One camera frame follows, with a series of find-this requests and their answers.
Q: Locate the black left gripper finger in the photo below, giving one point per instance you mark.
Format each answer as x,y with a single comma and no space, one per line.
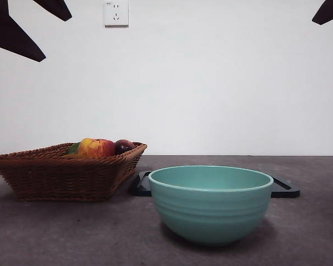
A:
8,30
58,8

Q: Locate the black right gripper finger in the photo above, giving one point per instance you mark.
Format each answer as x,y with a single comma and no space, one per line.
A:
331,12

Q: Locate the brown orange fruit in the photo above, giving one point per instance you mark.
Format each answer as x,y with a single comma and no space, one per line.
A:
73,156

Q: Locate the teal ribbed bowl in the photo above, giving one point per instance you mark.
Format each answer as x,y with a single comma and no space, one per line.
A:
211,213

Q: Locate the green fruit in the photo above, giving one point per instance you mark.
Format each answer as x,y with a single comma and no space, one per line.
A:
73,148

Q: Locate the red yellow apple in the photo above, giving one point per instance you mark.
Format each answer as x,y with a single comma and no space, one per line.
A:
95,148

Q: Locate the dark red plum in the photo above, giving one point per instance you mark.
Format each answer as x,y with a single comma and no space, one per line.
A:
123,146

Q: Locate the brown wicker basket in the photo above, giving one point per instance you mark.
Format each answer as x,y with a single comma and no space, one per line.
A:
58,177

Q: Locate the black rectangular tray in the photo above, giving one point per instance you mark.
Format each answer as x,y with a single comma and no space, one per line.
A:
284,189

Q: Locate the white wall socket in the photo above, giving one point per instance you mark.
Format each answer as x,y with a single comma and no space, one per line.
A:
116,14

